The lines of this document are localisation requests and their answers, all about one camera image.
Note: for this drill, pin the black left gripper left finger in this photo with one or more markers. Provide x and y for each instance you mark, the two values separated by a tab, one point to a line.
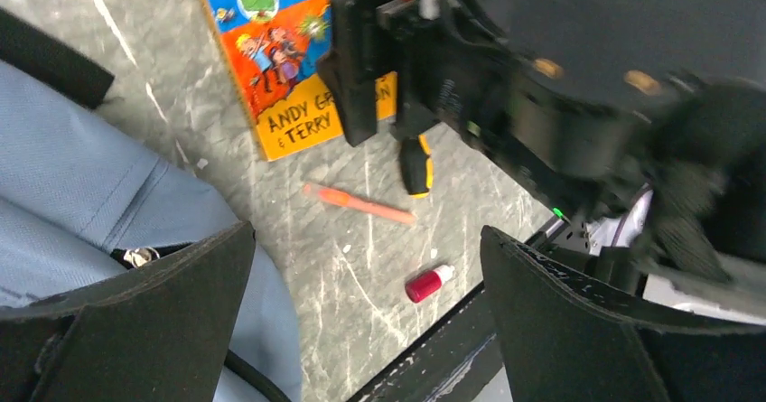
160	332

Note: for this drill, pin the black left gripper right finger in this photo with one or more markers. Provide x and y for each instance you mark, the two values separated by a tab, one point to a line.
565	336

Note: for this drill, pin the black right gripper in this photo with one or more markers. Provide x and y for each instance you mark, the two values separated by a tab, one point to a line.
561	94

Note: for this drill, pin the blue student backpack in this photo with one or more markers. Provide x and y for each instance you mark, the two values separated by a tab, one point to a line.
82	202

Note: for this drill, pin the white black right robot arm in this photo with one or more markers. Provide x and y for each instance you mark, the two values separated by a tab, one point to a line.
705	233

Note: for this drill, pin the orange blue Treehouse book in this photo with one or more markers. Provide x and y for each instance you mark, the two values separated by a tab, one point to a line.
272	48

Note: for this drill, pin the yellow black screwdriver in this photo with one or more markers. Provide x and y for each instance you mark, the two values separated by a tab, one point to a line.
416	166

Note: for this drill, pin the orange pencil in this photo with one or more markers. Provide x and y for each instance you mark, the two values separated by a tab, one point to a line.
342	199

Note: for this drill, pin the small red white tube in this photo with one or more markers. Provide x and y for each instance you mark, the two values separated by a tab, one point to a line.
428	282

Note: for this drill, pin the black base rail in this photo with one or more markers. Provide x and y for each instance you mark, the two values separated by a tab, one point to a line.
452	361

